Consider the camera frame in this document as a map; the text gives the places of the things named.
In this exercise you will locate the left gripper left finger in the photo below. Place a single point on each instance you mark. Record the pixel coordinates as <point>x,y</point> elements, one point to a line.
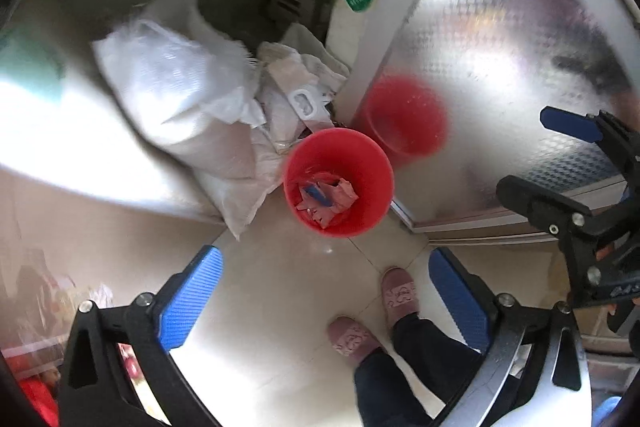
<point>182,299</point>

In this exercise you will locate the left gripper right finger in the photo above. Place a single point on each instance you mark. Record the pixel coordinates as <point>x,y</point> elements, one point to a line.
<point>467,298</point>

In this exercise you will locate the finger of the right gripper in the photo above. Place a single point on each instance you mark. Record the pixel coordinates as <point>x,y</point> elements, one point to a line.
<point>582,128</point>
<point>547,211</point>

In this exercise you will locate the pink plastic bag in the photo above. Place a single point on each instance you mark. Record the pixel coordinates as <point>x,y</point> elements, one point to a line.
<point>323,198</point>

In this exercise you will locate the red trash bin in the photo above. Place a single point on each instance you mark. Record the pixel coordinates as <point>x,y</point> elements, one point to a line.
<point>352,156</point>

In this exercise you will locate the pink slipper right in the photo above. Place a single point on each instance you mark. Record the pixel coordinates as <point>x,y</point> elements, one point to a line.
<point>399,296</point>

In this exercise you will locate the pink slipper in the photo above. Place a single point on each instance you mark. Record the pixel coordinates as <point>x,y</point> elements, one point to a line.
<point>399,296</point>
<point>352,340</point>

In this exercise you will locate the pink slipper left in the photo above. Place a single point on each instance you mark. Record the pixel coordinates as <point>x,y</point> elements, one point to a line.
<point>352,340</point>

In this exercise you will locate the metal cabinet door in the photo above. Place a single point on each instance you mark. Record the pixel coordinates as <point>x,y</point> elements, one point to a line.
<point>453,91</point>

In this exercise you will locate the white woven sack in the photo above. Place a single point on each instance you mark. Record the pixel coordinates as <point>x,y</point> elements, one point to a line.
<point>190,91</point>

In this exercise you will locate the white plastic packaging bag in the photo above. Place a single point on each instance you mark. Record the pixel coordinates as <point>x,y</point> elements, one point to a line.
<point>300,79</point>

